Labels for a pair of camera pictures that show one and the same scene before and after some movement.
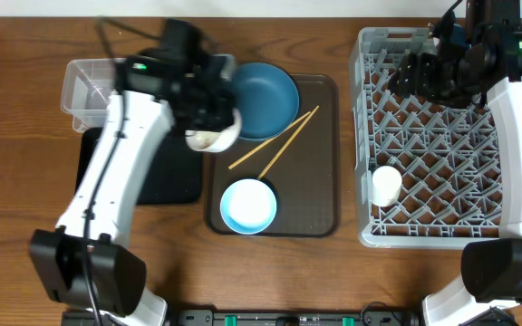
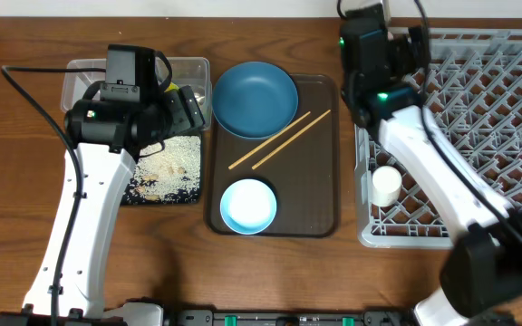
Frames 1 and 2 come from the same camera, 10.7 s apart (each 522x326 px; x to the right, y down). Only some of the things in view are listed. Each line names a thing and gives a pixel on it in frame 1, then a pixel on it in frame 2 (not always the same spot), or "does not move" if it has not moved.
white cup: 386,186 does not move
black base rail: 294,318 does not move
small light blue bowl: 248,206 does not move
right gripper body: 446,83 → 399,57
